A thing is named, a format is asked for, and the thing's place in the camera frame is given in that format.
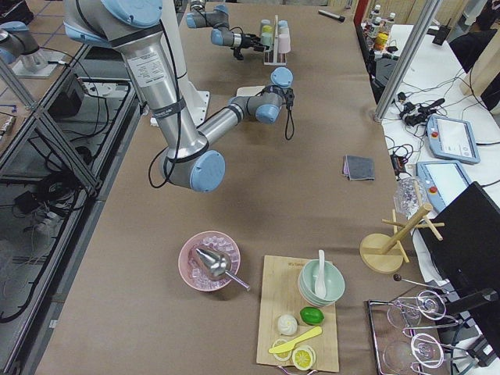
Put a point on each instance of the pink cup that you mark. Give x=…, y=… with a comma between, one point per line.
x=284, y=43

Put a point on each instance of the white wire cup rack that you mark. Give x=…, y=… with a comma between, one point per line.
x=273, y=58

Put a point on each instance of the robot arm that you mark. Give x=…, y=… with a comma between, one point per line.
x=135, y=30
x=221, y=32

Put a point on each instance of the black wire glass rack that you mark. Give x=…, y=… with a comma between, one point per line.
x=419, y=334

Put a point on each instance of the metal ice scoop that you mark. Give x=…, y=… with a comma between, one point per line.
x=216, y=265

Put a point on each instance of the wooden mug tree stand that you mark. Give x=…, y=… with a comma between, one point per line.
x=384, y=253

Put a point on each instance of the yellow plastic knife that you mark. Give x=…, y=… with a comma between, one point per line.
x=289, y=345

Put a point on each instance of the black monitor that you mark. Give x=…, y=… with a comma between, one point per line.
x=468, y=254

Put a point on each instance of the pink bowl with ice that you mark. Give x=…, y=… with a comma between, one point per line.
x=192, y=273

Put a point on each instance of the teach pendant tablet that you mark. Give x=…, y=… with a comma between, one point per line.
x=452, y=139
x=443, y=181

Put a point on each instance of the black metal tube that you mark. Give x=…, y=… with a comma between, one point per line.
x=331, y=15

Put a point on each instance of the folded grey cloth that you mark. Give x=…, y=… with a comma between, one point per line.
x=358, y=168

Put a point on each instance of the green lime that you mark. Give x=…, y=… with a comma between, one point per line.
x=312, y=315

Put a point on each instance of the white ceramic spoon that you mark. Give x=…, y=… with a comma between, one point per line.
x=320, y=286

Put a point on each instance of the white steamed bun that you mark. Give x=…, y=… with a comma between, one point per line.
x=287, y=325

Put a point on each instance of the aluminium frame post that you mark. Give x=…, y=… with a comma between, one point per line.
x=409, y=51

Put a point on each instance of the wooden cutting board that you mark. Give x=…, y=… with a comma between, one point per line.
x=280, y=295

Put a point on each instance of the green cup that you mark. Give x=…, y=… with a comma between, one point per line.
x=266, y=39

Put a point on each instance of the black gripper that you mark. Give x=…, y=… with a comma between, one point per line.
x=246, y=40

